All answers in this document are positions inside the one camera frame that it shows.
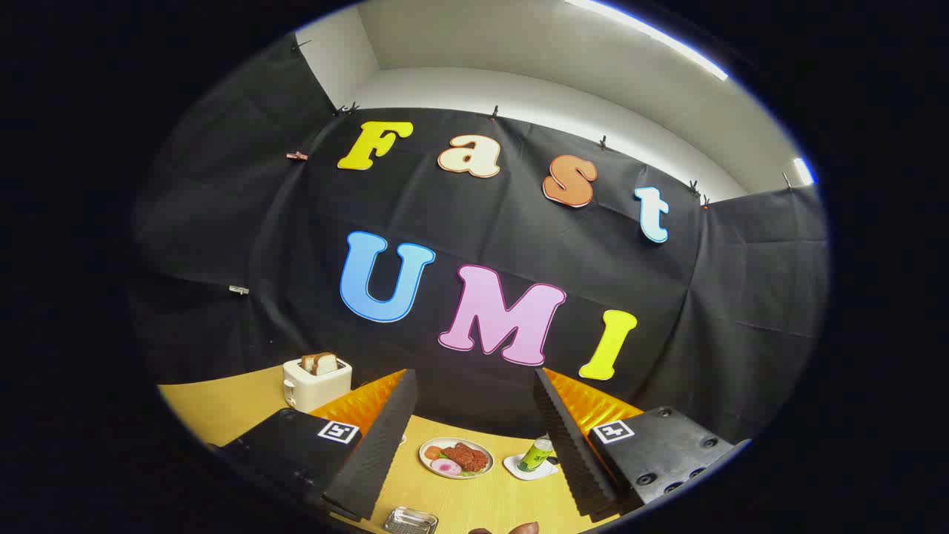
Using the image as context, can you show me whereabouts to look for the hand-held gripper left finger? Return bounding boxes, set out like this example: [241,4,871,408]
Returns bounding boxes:
[211,369,418,522]

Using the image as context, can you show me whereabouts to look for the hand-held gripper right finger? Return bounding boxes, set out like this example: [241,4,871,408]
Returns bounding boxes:
[533,367,752,518]

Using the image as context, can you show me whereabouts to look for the green label bottle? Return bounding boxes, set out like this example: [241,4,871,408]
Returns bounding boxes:
[517,436,555,473]

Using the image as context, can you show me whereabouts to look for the white square coaster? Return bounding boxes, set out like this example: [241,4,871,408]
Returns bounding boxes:
[503,454,559,481]

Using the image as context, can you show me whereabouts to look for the perforated metal basket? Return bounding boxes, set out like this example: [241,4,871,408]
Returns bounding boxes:
[383,507,439,534]

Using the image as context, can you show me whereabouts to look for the white toaster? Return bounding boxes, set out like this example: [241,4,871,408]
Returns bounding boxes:
[282,355,353,414]

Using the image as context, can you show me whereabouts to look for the brown meat pieces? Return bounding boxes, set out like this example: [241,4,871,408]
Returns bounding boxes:
[446,442,490,473]

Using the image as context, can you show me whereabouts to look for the white oval food plate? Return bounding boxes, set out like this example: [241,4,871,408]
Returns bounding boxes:
[419,437,495,480]

